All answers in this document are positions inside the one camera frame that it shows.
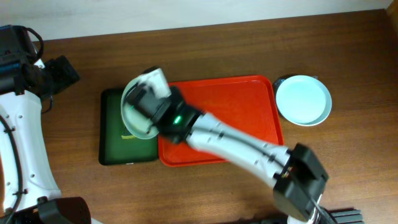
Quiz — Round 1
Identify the mint green plate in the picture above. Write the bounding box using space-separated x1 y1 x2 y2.
121 75 159 139

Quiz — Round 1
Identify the yellow green scrub sponge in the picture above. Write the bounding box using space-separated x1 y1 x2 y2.
121 130 135 139

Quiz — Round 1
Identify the light blue plate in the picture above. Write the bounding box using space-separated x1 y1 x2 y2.
274 75 333 126

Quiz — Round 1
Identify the white plate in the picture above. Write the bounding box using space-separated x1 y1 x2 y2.
276 93 333 126

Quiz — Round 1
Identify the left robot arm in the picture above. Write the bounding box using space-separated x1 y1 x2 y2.
1 25 97 223

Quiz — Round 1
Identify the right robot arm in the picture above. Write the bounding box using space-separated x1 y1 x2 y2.
121 67 336 223

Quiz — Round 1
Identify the black tray with green water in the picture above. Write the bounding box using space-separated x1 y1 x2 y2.
98 88 159 166

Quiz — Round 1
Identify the red plastic tray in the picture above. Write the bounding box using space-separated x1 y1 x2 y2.
157 74 285 168

